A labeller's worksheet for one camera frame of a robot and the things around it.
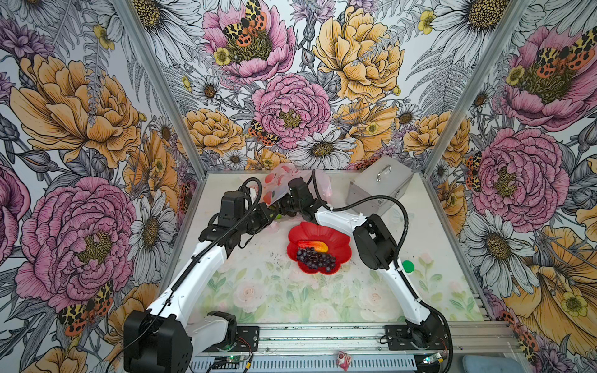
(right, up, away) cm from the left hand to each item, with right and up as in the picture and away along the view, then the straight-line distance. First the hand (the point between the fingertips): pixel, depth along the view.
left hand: (278, 219), depth 79 cm
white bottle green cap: (+43, -16, 0) cm, 46 cm away
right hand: (-7, +6, +15) cm, 18 cm away
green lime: (-2, -1, +18) cm, 18 cm away
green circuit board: (+48, -41, -8) cm, 64 cm away
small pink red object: (+20, -38, -13) cm, 45 cm away
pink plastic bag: (-3, +12, +14) cm, 18 cm away
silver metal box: (+44, +15, +22) cm, 52 cm away
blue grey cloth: (+60, -40, -12) cm, 73 cm away
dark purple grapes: (+13, -16, +8) cm, 22 cm away
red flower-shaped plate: (+22, -12, +17) cm, 30 cm away
